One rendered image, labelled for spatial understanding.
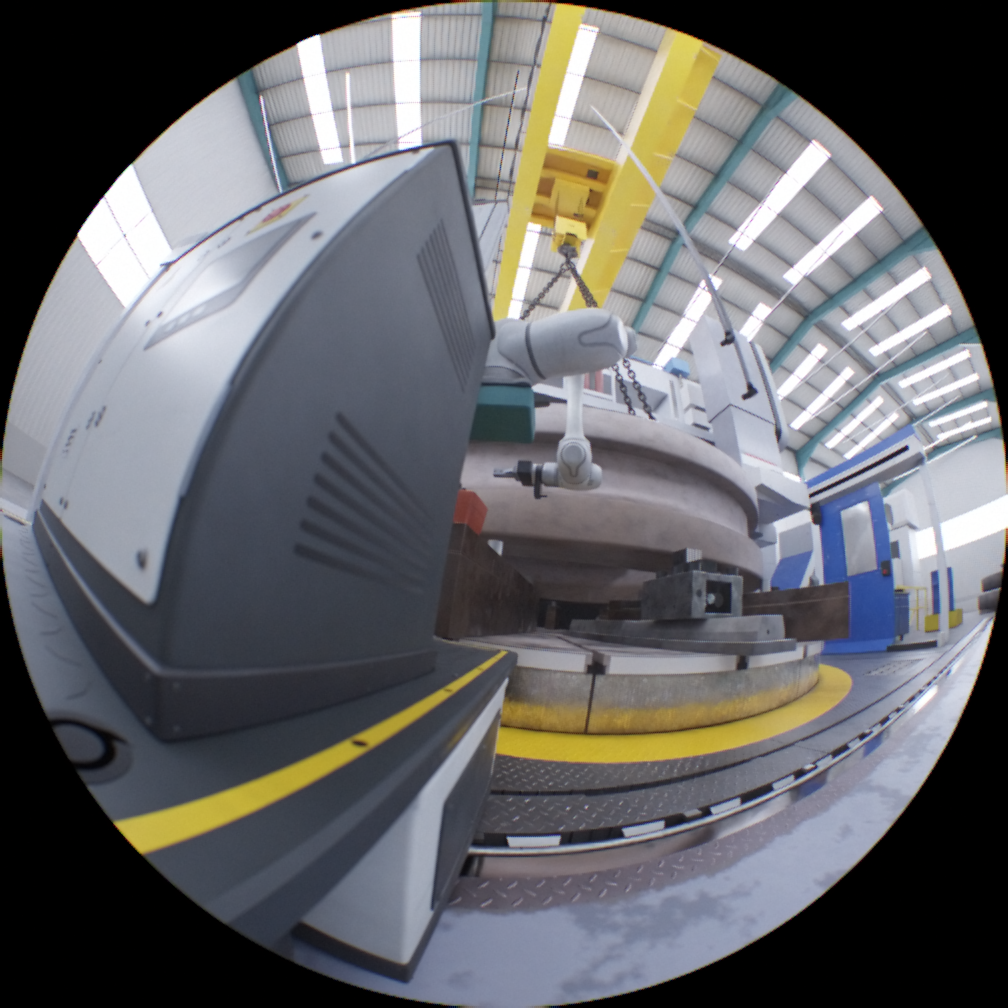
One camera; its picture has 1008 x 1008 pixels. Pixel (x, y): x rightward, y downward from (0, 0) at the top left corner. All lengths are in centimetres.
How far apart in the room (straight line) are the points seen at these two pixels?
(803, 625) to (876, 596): 300
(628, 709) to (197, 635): 131
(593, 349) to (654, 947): 101
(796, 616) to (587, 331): 234
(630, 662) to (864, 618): 468
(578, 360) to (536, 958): 101
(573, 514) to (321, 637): 176
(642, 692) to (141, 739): 133
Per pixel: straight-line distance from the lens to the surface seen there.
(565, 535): 187
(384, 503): 26
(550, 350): 81
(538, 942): 51
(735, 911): 60
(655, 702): 139
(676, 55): 1149
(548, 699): 128
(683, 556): 190
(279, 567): 18
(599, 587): 623
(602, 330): 80
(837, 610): 266
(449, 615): 109
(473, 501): 120
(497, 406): 75
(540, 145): 1133
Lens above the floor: 40
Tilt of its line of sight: 19 degrees up
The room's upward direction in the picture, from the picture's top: 8 degrees clockwise
